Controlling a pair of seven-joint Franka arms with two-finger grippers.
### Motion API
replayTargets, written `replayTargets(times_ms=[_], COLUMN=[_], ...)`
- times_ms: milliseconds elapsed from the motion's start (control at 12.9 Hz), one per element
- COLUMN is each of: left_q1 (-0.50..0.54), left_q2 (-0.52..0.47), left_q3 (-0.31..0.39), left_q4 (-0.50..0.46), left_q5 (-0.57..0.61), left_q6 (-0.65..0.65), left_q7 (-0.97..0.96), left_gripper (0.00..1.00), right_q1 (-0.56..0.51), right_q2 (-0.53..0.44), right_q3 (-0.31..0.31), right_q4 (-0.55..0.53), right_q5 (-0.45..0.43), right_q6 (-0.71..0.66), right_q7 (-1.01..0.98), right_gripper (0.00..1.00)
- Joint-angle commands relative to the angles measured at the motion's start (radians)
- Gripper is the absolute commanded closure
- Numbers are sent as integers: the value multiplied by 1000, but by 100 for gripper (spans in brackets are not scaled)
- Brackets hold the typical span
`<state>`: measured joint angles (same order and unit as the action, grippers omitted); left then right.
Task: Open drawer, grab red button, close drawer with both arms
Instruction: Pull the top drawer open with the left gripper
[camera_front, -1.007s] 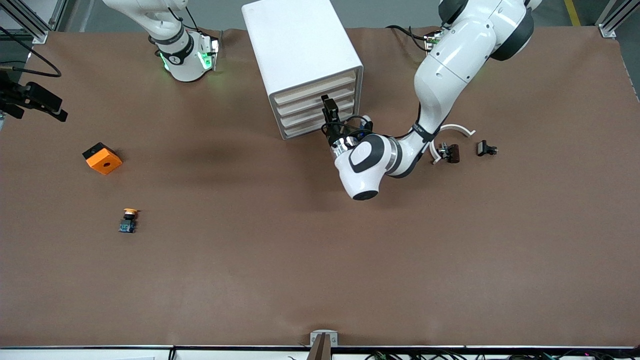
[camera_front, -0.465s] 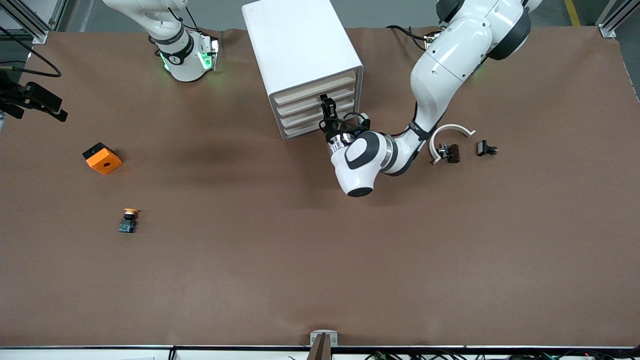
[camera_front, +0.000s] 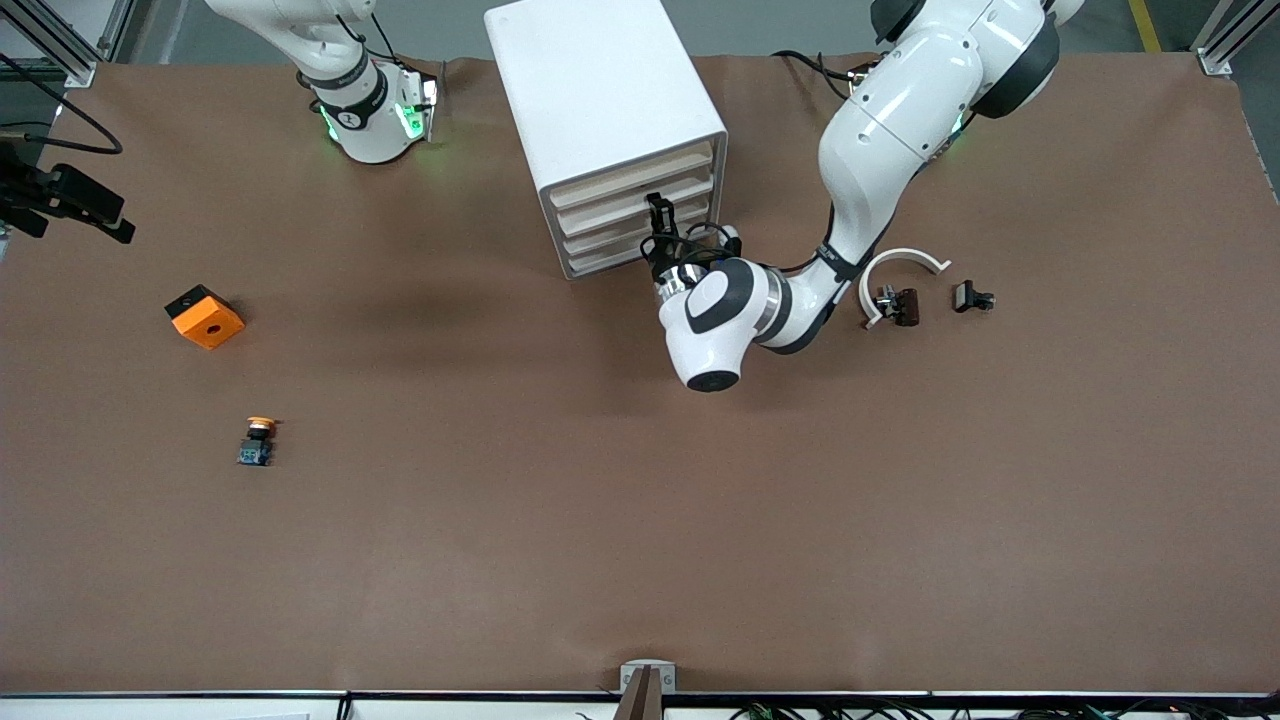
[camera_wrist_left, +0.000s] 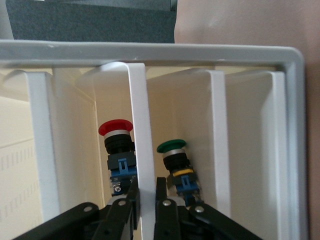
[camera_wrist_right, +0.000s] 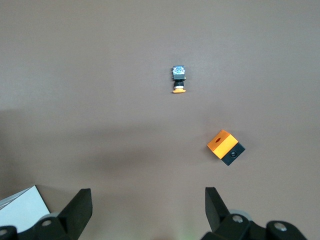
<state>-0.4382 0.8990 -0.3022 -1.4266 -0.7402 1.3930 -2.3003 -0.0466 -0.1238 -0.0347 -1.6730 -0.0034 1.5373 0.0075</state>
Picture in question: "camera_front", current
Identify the orange and black block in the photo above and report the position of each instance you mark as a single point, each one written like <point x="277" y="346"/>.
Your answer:
<point x="210" y="325"/>

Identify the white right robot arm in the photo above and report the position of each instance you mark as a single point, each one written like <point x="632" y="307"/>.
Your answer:
<point x="370" y="130"/>

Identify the orange-capped push button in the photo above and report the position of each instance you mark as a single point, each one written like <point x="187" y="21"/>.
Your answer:
<point x="255" y="452"/>

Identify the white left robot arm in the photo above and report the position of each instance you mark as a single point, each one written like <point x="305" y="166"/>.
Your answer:
<point x="880" y="110"/>

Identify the grey bracket with post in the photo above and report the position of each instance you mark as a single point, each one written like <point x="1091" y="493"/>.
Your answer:
<point x="647" y="680"/>

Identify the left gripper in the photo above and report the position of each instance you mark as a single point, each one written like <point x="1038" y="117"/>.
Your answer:
<point x="664" y="262"/>

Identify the brown table cover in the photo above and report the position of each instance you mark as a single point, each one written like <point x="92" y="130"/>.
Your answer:
<point x="640" y="500"/>

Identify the white table edge rail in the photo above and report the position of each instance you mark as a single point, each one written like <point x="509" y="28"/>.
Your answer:
<point x="450" y="710"/>

